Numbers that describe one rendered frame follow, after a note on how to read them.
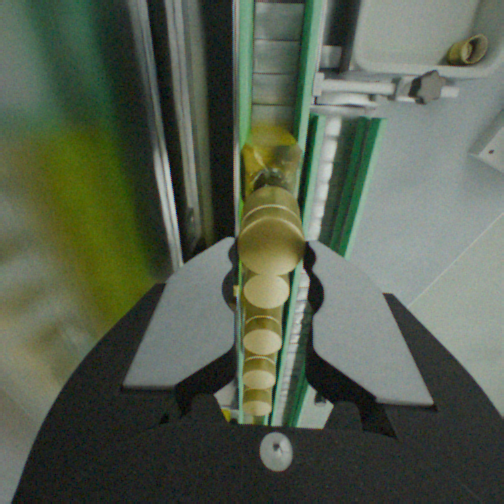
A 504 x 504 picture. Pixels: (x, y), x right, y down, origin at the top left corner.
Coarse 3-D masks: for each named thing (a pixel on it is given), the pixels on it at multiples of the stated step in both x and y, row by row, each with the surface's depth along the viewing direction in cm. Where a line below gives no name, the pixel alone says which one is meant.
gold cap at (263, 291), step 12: (252, 276) 17; (264, 276) 17; (276, 276) 17; (252, 288) 17; (264, 288) 17; (276, 288) 17; (288, 288) 17; (252, 300) 18; (264, 300) 18; (276, 300) 18
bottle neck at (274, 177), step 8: (272, 168) 19; (256, 176) 20; (264, 176) 18; (272, 176) 17; (280, 176) 18; (256, 184) 17; (264, 184) 16; (272, 184) 16; (280, 184) 16; (288, 184) 18
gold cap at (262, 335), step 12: (252, 312) 22; (264, 312) 21; (276, 312) 22; (252, 324) 20; (264, 324) 20; (276, 324) 21; (252, 336) 20; (264, 336) 20; (276, 336) 20; (252, 348) 21; (264, 348) 21; (276, 348) 21
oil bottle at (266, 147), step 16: (256, 128) 34; (272, 128) 35; (256, 144) 21; (272, 144) 21; (288, 144) 21; (240, 160) 21; (256, 160) 20; (272, 160) 20; (288, 160) 20; (240, 176) 22; (288, 176) 20
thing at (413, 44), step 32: (384, 0) 36; (416, 0) 36; (448, 0) 36; (480, 0) 35; (384, 32) 38; (416, 32) 38; (448, 32) 38; (480, 32) 36; (384, 64) 35; (416, 64) 40; (448, 64) 40; (480, 64) 36
